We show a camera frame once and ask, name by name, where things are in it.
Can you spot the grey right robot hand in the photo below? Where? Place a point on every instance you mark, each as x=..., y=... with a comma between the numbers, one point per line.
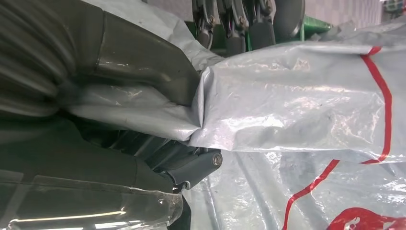
x=79, y=177

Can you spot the green plastic crate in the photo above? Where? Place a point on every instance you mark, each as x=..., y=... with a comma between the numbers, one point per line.
x=317, y=25

